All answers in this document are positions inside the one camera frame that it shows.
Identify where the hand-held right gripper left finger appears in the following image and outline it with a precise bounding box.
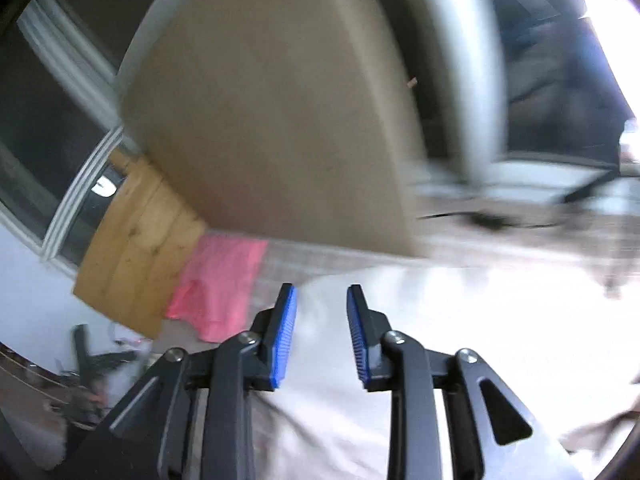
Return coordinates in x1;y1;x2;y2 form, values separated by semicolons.
107;282;298;480

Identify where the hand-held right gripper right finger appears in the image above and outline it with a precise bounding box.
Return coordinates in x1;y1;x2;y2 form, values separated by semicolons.
346;284;571;480

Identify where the beige knit sweater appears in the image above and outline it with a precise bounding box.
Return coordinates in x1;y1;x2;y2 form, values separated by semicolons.
250;260;640;480

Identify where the pink folded garment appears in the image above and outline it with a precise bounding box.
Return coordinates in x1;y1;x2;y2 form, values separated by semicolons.
165;234;270;343

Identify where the plaid blanket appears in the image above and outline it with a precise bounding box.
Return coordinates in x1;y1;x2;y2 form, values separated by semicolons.
160;230;640;341

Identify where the pine wood board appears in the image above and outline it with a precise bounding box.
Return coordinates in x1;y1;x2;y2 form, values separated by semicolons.
72;150;208;340

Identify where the dark angled object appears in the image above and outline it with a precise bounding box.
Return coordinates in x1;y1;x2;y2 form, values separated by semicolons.
72;324;138;386

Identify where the light oak board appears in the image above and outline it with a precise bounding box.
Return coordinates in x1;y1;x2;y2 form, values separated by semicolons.
120;0;426;261

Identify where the black tripod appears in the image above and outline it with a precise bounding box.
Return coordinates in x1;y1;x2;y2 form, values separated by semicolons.
565;167;621;206

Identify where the white window frame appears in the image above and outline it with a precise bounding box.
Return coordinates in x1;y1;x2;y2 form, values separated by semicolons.
340;0;640;221
17;0;126;261

